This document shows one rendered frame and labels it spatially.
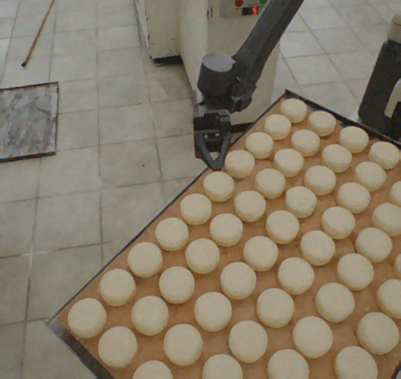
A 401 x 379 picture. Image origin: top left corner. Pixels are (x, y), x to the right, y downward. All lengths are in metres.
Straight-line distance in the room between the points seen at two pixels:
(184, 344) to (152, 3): 2.10
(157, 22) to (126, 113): 0.55
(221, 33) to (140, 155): 0.74
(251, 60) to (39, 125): 1.72
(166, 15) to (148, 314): 2.09
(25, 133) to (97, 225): 0.75
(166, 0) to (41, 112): 0.94
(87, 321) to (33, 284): 1.23
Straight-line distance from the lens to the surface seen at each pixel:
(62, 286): 1.76
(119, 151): 2.14
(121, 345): 0.56
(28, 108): 2.53
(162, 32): 2.53
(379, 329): 0.59
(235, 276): 0.58
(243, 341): 0.55
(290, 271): 0.59
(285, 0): 0.84
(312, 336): 0.56
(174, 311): 0.59
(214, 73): 0.75
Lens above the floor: 1.51
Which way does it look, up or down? 51 degrees down
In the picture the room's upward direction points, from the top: straight up
